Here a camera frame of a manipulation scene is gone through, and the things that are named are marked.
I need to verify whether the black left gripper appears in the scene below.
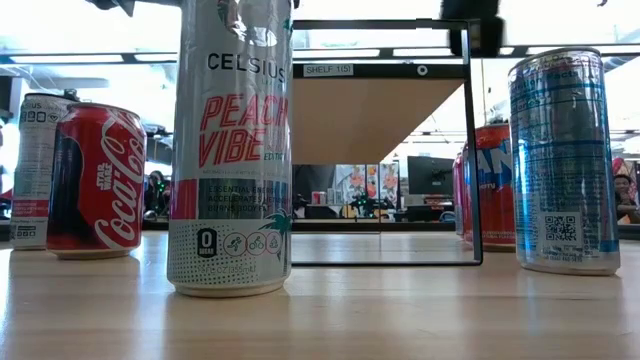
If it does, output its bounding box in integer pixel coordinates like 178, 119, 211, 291
84, 0, 182, 17

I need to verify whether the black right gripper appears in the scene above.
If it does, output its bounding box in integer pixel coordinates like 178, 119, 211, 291
438, 0, 507, 59

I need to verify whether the black monitor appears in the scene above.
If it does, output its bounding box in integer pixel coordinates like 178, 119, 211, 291
406, 155, 456, 197

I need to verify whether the red Fanta strawberry can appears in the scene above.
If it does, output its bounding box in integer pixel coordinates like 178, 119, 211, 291
462, 123, 517, 253

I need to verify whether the blue silver Red Bull can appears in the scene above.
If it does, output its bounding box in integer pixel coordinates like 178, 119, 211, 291
507, 46, 622, 277

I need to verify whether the white Celsius Peach Vibe can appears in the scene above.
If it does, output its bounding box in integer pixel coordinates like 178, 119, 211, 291
8, 92, 79, 252
166, 0, 295, 300

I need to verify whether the red Coca-Cola Star Wars can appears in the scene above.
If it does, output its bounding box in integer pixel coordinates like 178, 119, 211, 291
46, 102, 148, 260

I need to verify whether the floral print panel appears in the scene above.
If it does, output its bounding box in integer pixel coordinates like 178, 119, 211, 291
333, 162, 401, 211

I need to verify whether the person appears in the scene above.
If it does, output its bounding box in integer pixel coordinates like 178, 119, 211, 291
143, 169, 172, 222
612, 157, 640, 225

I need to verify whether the wooden shelf with black frame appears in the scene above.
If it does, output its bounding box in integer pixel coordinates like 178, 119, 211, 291
291, 18, 485, 266

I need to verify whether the black aluminium table frame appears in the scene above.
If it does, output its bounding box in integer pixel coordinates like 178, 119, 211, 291
0, 218, 640, 241

